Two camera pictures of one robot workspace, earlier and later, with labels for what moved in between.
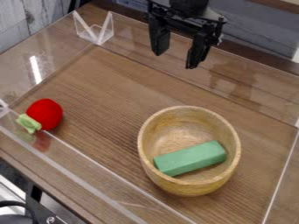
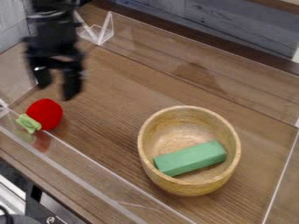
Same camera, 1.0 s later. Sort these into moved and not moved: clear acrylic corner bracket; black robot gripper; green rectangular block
Moved: black robot gripper
Not moved: clear acrylic corner bracket; green rectangular block
